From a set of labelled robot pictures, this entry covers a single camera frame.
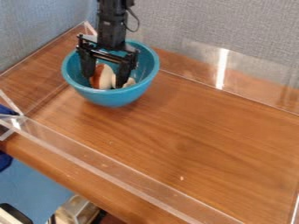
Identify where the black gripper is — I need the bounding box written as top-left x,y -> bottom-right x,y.
76,34 -> 139,88

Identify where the brown and white toy mushroom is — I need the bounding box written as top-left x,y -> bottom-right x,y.
88,63 -> 136,90

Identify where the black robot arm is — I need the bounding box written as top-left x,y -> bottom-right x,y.
76,0 -> 139,88

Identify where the blue ceramic bowl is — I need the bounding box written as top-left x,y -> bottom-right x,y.
60,39 -> 160,108

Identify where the clear acrylic table barrier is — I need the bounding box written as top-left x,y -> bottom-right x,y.
0,24 -> 299,224

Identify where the dark blue cloth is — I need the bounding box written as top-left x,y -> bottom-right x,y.
0,104 -> 18,172

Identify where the metal table leg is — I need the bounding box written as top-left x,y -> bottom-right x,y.
45,195 -> 99,224

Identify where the black object bottom left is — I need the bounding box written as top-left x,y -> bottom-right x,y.
0,203 -> 33,224

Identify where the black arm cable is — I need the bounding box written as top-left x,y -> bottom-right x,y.
124,5 -> 140,33

